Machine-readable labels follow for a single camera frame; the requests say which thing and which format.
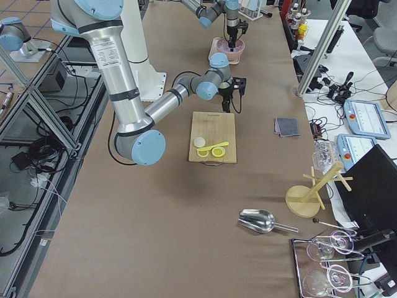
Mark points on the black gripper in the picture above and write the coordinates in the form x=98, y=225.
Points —
x=231, y=31
x=224, y=92

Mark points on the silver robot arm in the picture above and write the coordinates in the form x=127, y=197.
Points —
x=207, y=16
x=100, y=23

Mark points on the pink bowl of ice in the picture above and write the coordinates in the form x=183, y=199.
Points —
x=231, y=53

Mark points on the metal ice scoop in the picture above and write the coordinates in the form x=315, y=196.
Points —
x=262, y=221

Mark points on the cream plastic tray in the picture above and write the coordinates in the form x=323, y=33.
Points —
x=213, y=49

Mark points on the bamboo cutting board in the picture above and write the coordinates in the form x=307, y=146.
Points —
x=215, y=128

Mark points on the white steamed bun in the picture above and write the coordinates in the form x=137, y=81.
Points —
x=199, y=142

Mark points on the yellow plastic knife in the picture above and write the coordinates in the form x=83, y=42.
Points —
x=209, y=148

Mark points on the lemon slice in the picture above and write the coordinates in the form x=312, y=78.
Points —
x=203, y=153
x=218, y=152

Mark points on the folded grey cloth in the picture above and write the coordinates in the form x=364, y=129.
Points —
x=286, y=127

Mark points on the clear plastic container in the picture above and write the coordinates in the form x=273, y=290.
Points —
x=325, y=155

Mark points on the wooden cup tree stand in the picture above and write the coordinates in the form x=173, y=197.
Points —
x=306, y=202

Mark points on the lower teach pendant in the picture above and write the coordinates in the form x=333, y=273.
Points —
x=352, y=148

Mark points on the teach pendant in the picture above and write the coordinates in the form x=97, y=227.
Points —
x=366, y=118
x=352, y=148

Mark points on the upper teach pendant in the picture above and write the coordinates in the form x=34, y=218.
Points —
x=366, y=118

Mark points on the black monitor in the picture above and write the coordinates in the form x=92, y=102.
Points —
x=372, y=201

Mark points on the wine glass rack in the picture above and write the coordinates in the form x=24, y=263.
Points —
x=321, y=265

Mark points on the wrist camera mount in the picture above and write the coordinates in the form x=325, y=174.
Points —
x=239, y=84
x=243, y=26

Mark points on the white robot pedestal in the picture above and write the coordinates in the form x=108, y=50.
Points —
x=149, y=81

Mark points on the aluminium frame post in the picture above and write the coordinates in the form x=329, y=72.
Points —
x=325, y=39

